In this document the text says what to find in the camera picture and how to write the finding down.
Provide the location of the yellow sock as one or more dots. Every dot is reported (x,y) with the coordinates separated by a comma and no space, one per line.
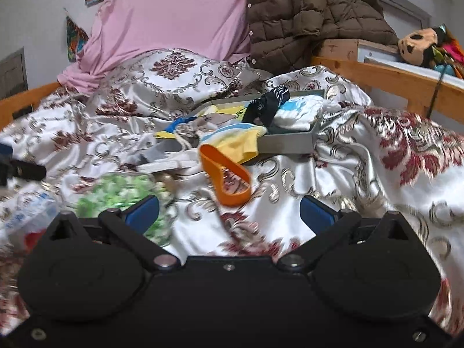
(239,148)

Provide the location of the white cloth blue print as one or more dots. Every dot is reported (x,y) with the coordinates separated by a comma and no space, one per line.
(301,116)

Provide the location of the navy striped sock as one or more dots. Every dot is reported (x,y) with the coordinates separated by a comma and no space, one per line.
(266,107)

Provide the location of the red lid plastic jar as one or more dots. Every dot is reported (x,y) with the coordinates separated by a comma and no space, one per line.
(33,240)

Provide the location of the brown puffer jacket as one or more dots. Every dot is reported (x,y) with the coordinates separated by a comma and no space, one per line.
(308,14)

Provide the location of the mouse plush toy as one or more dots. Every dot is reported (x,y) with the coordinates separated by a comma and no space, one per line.
(417,45)

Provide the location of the green leaf print bag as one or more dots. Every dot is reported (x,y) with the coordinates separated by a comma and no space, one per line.
(108,192)

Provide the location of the grey white sock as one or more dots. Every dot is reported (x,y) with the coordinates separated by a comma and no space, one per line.
(166,165)

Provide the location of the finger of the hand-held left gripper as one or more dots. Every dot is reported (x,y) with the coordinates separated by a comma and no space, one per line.
(28,171)
(3,150)

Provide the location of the grey box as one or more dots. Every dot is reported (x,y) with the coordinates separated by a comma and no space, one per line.
(286,145)

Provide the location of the white panel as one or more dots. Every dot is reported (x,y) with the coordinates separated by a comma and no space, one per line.
(377,50)

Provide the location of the colourful plush toy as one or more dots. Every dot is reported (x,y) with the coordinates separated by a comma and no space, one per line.
(451,52)

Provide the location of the pink pillow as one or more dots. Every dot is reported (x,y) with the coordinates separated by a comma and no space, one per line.
(170,11)

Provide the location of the yellow cartoon cloth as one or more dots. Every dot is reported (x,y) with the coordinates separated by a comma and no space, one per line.
(228,111)

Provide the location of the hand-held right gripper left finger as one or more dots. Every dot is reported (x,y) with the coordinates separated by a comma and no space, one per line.
(145,211)

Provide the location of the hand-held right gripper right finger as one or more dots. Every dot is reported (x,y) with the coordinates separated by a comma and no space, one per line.
(315,214)

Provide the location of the blue white milk carton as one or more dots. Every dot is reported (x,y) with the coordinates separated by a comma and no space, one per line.
(29,206)

